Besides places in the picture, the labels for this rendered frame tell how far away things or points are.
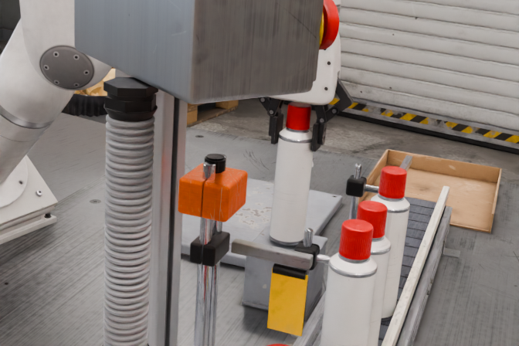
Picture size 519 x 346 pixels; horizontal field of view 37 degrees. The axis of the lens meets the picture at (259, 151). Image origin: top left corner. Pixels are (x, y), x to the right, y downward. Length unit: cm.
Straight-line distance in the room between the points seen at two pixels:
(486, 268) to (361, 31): 402
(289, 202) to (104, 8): 63
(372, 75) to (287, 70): 484
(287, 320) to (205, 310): 7
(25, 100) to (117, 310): 67
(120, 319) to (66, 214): 93
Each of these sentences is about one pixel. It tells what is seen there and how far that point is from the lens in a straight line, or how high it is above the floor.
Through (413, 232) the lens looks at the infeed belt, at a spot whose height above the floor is 88.
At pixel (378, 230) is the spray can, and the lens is 88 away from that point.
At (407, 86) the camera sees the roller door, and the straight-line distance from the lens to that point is 525.
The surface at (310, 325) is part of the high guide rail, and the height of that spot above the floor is 96.
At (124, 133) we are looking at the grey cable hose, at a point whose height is 126.
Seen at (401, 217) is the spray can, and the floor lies 103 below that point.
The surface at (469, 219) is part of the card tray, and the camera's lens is 159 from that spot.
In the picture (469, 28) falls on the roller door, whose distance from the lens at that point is 507.
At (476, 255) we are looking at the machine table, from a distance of 145.
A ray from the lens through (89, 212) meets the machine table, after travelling 148.
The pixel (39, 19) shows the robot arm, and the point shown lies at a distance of 105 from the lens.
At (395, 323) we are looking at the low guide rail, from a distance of 100.
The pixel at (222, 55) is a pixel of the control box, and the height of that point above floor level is 131.
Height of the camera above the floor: 140
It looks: 18 degrees down
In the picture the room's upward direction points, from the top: 4 degrees clockwise
